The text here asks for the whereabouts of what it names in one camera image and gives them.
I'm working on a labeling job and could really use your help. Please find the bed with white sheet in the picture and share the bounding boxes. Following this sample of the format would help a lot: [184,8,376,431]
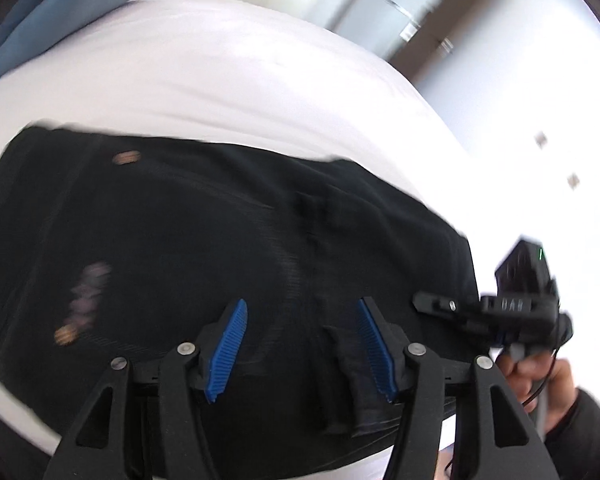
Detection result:
[0,0,481,480]

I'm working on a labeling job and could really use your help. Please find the black pants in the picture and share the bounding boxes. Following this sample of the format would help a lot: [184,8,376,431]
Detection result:
[0,120,481,478]

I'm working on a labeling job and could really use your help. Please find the person's right hand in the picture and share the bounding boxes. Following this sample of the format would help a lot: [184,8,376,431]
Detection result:
[499,347,577,419]

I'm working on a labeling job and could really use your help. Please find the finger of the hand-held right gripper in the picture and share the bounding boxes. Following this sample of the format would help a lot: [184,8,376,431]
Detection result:
[412,292,486,324]

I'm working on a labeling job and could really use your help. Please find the rolled blue duvet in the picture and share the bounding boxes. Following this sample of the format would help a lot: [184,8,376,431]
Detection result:
[0,0,162,88]

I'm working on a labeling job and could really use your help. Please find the black cable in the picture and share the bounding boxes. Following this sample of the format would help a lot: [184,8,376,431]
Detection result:
[522,310,576,411]

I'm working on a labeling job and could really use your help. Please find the person's right forearm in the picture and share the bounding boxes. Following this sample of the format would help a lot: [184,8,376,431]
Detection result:
[542,387,600,480]

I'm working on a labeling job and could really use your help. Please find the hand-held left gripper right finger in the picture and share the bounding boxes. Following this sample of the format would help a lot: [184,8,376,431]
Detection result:
[356,297,561,480]

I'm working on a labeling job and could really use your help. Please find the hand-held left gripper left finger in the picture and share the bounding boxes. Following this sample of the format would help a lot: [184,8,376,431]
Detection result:
[42,298,249,480]

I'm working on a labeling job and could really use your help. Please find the brown door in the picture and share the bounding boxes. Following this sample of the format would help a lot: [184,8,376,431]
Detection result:
[385,0,486,81]

